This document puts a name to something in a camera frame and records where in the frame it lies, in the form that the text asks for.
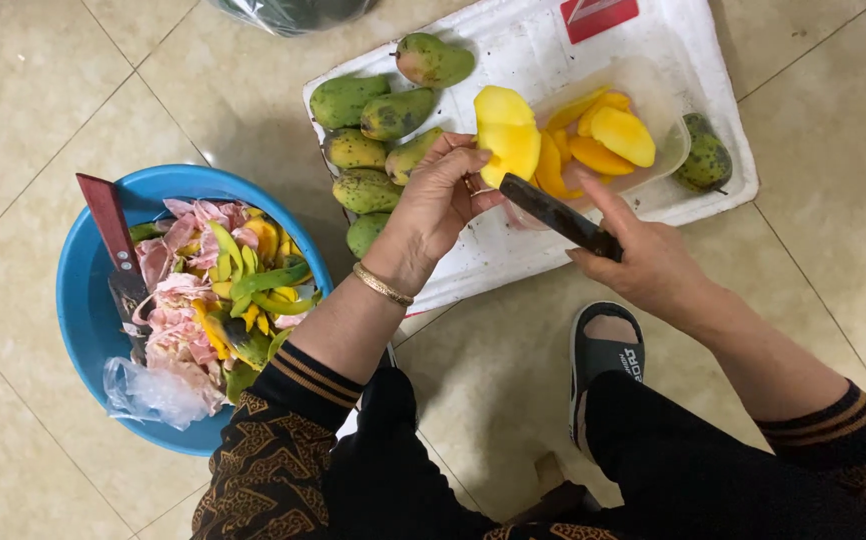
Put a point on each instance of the white foam tray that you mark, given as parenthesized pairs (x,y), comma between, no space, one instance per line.
(515,45)

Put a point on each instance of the black gold patterned top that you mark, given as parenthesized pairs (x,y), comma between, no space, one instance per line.
(275,450)

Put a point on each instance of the black slide sandal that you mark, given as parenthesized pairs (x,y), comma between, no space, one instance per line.
(605,360)

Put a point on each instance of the blue plastic basin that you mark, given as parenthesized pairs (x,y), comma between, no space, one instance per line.
(87,300)

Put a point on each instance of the brown wooden stool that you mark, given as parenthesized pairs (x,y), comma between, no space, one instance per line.
(560,499)

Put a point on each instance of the person's foot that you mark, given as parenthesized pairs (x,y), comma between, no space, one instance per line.
(611,330)

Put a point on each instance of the dark kitchen knife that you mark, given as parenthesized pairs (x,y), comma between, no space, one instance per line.
(545,210)

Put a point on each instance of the person's left fingers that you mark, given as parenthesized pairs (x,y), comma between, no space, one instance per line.
(459,161)

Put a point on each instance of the red white sticker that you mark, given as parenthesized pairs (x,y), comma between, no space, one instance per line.
(598,19)

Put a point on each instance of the clear bag with dark contents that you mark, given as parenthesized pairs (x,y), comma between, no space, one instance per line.
(290,15)

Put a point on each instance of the crumpled clear plastic bag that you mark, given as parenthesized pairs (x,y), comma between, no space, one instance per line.
(147,394)

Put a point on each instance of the green spotted mango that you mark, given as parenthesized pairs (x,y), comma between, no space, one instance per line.
(705,161)

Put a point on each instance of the heap of mango peels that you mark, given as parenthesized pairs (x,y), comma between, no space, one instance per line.
(268,281)

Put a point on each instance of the heap of pink wrappers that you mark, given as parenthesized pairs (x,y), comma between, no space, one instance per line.
(177,300)

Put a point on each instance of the black trousers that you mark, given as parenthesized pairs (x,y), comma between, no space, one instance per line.
(665,465)

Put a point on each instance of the peeled yellow mango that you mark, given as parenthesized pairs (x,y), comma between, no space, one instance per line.
(508,135)

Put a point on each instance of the pile of green mangoes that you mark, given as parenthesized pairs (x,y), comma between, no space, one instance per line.
(343,101)

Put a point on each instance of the person's right hand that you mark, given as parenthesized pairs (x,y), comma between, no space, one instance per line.
(650,270)

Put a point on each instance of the person's left hand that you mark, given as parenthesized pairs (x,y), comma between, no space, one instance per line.
(425,217)

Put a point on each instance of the clear plastic container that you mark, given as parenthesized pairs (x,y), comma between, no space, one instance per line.
(658,90)

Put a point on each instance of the heap of yellow mango slices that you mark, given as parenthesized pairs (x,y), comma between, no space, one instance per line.
(620,135)

